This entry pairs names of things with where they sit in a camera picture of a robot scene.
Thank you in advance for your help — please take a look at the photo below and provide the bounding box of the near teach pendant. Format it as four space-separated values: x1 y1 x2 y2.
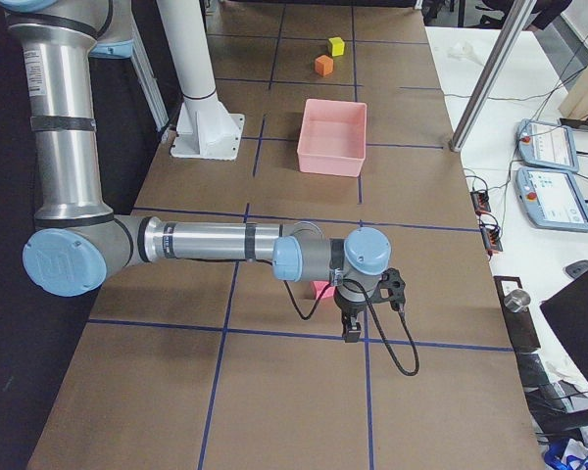
515 166 588 233

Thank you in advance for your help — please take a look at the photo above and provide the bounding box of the pink foam block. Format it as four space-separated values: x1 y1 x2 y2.
311 281 335 300

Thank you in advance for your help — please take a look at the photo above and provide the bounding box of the pink plastic bin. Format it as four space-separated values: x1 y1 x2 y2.
297 98 368 177

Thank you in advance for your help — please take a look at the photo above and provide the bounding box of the far teach pendant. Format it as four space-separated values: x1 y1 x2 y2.
516 118 579 172

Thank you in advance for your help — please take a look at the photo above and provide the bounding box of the teach pendant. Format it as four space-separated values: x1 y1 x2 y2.
515 166 588 233
516 118 579 172

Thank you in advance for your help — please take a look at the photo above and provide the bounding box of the silver metal cylinder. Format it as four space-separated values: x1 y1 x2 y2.
503 289 531 313

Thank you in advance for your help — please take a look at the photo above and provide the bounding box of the yellow foam block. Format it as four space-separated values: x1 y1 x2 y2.
327 36 345 57

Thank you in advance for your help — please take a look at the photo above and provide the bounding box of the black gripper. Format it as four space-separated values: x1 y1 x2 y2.
334 282 368 343

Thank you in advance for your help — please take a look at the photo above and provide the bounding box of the aluminium frame post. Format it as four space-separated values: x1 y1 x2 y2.
449 0 537 153

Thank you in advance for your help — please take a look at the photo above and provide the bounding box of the orange foam block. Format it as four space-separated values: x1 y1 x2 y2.
314 55 334 77

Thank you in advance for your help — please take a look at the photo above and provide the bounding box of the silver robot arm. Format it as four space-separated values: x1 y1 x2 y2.
0 1 405 343

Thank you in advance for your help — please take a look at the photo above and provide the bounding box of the white pedestal column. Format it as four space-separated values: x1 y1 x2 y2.
158 0 245 161

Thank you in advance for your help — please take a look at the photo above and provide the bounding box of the black orange connector box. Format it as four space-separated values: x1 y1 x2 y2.
469 190 491 214
479 222 503 256

